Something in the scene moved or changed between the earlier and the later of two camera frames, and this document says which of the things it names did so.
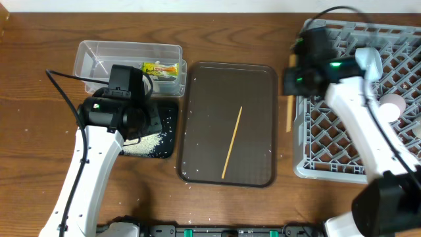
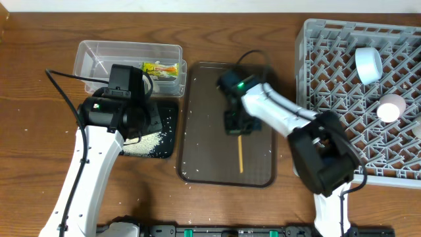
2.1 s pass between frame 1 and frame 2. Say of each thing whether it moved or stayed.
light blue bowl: stayed
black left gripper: stayed
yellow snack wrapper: stayed
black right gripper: moved
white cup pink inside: stayed
